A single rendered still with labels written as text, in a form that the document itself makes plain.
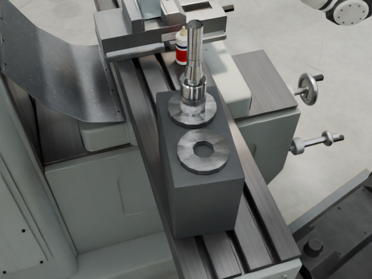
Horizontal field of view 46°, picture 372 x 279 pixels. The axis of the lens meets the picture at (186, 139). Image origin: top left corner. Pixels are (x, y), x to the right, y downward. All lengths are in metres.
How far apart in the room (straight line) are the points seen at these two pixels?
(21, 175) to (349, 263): 0.92
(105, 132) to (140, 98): 0.16
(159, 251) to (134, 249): 0.09
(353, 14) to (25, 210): 0.99
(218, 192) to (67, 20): 2.40
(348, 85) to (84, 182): 1.76
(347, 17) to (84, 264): 1.20
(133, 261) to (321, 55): 1.73
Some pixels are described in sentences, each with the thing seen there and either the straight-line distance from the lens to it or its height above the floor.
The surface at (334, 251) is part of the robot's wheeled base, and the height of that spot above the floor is 0.61.
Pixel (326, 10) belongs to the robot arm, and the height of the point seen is 1.12.
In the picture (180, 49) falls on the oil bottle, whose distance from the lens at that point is 1.15.
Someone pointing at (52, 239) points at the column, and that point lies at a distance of 1.49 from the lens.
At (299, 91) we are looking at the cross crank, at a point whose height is 0.67.
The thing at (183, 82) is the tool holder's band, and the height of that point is 1.23.
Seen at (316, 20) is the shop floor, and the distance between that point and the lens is 3.09.
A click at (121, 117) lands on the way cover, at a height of 0.89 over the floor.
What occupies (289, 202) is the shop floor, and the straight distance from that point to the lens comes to 2.09.
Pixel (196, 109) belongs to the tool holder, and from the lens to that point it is 0.78.
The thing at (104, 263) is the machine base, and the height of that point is 0.20.
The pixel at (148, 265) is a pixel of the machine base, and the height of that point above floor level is 0.19.
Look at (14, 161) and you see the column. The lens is 1.16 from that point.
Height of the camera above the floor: 1.75
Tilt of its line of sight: 51 degrees down
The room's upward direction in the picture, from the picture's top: 1 degrees clockwise
